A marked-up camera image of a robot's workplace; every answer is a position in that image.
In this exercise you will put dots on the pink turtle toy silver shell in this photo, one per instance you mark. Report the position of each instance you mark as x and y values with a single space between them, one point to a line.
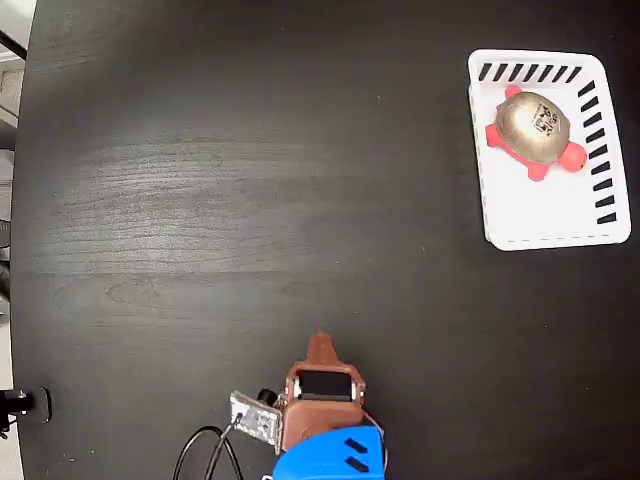
532 127

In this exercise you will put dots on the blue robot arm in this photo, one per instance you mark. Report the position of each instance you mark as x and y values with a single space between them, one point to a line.
325 457

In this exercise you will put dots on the white plastic basket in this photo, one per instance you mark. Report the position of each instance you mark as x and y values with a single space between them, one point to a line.
545 215

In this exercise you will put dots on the black table clamp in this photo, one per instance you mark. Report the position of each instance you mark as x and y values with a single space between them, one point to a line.
35 402

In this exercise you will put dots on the black metal bar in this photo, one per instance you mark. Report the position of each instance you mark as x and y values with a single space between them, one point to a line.
12 44

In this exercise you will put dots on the bare camera circuit board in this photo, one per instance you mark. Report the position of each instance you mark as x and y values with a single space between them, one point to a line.
255 417

